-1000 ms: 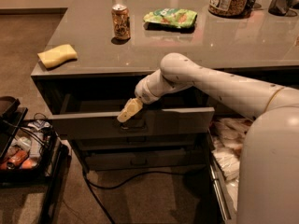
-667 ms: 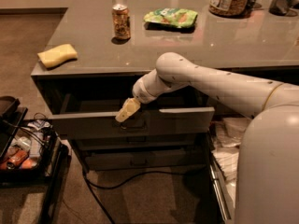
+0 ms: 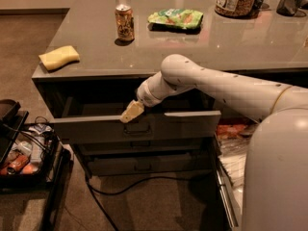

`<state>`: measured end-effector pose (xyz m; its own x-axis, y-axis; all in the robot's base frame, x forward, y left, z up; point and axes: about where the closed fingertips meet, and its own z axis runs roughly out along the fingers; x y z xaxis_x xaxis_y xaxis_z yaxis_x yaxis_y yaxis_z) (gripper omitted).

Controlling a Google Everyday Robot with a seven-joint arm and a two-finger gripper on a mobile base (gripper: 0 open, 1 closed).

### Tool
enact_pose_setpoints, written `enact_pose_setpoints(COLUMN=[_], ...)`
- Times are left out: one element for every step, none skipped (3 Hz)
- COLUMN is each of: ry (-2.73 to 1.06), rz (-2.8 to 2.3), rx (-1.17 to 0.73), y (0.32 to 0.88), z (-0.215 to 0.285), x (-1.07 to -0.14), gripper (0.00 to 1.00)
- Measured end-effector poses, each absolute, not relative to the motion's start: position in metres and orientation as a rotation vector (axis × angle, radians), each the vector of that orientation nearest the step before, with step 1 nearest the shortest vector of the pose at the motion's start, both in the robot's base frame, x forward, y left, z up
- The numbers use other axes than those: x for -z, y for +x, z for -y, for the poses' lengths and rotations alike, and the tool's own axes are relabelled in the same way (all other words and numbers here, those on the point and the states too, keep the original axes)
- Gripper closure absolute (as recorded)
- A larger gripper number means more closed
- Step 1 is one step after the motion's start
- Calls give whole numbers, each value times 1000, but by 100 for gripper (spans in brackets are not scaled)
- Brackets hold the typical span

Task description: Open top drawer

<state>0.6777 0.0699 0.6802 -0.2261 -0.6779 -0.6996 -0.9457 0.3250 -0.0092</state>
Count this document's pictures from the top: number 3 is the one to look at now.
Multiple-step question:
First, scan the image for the black cart with clutter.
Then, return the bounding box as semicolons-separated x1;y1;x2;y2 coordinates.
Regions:
0;99;70;231

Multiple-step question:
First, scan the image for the grey bottom drawer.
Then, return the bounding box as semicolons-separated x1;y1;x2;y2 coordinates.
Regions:
88;153;211;176

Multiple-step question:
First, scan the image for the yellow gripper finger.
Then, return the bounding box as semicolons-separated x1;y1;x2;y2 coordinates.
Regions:
120;100;144;123

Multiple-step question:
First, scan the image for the green chip bag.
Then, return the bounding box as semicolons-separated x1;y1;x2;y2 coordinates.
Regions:
147;9;203;30

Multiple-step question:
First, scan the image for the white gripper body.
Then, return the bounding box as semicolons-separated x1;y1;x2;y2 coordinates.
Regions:
137;81;162;107

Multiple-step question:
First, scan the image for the grey counter cabinet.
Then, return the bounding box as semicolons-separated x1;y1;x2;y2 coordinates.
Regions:
33;0;308;176

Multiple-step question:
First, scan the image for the grey middle drawer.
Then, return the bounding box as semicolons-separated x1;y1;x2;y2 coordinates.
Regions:
76;138;204;156

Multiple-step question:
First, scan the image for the grey top drawer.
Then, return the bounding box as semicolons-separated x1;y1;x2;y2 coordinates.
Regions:
54;98;220;144

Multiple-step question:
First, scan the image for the yellow sponge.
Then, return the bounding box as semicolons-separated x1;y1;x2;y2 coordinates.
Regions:
38;45;80;71

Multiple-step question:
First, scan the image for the orange soda can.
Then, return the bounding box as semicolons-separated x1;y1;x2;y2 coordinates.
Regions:
115;4;135;41

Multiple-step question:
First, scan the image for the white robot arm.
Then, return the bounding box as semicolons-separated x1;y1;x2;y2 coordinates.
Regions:
120;54;308;231

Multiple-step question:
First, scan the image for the black floor cable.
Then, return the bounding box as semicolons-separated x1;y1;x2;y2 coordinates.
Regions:
84;170;213;231

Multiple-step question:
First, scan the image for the grey side drawer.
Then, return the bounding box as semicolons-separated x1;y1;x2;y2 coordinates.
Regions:
209;118;258;231

